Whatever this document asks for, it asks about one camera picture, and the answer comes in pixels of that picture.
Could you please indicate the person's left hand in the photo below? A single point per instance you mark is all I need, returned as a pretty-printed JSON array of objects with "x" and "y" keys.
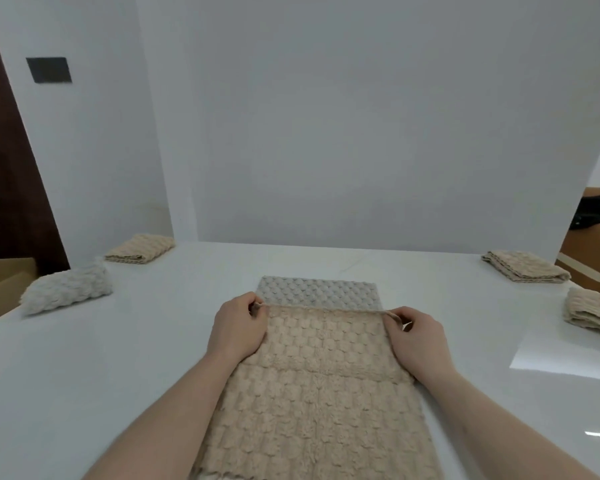
[{"x": 235, "y": 327}]

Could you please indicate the person's right hand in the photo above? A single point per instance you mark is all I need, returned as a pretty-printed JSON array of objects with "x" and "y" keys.
[{"x": 420, "y": 344}]

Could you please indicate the person's left thumb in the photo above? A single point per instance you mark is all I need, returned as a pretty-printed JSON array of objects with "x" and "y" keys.
[{"x": 259, "y": 322}]

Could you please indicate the person's right thumb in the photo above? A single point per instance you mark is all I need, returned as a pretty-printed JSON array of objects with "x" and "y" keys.
[{"x": 393, "y": 332}]

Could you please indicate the beige textured towel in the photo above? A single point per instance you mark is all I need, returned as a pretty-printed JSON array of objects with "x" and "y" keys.
[{"x": 312, "y": 389}]

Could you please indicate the person's right forearm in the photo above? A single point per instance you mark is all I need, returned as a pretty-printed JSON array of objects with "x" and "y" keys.
[{"x": 505, "y": 429}]

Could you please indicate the person's left forearm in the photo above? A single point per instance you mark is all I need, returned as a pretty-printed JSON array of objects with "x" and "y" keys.
[{"x": 150, "y": 419}]

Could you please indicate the grey textured towel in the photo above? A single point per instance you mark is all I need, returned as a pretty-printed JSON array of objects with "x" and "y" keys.
[{"x": 320, "y": 293}]

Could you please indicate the beige folded towel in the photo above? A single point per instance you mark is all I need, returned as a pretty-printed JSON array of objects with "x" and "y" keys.
[
  {"x": 594, "y": 310},
  {"x": 140, "y": 247},
  {"x": 526, "y": 265}
]

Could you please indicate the white fluffy folded towel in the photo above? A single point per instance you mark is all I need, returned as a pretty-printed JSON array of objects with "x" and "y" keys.
[{"x": 66, "y": 290}]

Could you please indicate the brown cardboard box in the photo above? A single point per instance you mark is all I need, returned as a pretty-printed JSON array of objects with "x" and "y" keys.
[{"x": 592, "y": 259}]

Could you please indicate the black cloth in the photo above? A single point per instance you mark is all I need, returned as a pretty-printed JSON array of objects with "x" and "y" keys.
[{"x": 594, "y": 210}]

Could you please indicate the dark brown wooden door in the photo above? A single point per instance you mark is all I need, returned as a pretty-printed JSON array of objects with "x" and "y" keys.
[{"x": 15, "y": 184}]

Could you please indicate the black wall switch plate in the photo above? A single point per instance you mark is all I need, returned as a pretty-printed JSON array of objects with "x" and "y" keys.
[{"x": 49, "y": 70}]

